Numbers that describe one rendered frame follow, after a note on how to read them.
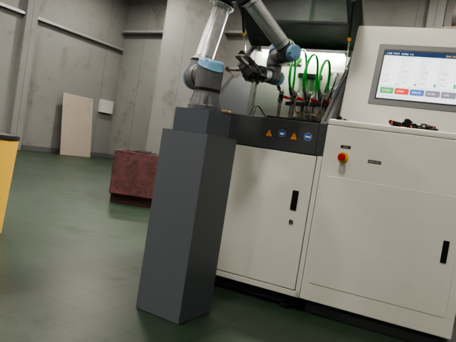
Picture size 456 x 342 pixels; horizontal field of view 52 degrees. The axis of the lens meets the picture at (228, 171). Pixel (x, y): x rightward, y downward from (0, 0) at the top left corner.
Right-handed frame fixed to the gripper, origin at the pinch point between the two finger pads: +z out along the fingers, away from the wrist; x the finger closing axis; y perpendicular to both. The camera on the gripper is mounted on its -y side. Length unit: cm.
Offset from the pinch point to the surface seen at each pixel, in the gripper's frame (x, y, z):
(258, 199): 48, 43, -35
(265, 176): 38, 36, -36
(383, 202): 2, 79, -56
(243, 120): 28.4, 5.0, -31.6
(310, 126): 5, 30, -44
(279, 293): 74, 85, -46
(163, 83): 480, -640, -586
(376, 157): -9, 61, -54
